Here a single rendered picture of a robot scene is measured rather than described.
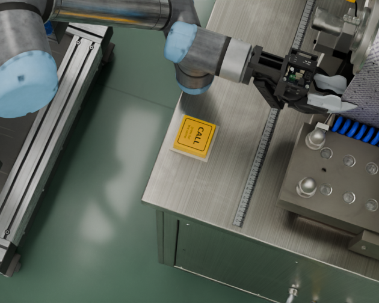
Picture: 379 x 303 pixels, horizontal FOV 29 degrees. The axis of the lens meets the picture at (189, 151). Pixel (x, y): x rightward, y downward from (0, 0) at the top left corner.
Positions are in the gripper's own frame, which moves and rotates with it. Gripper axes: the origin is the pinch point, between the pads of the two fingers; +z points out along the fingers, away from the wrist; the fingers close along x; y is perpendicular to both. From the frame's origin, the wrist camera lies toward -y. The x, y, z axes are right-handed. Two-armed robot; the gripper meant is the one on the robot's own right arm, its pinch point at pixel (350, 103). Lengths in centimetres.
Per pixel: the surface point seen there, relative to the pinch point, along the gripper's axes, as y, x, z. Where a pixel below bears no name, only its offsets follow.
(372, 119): -3.4, -0.2, 5.3
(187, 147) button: -16.6, -13.0, -26.5
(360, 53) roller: 18.1, 0.7, -3.1
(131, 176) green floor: -109, -1, -48
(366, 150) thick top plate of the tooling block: -6.0, -5.5, 6.2
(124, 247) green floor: -109, -23, -41
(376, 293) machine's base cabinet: -31.7, -25.6, 20.9
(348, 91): 5.1, -0.3, -1.6
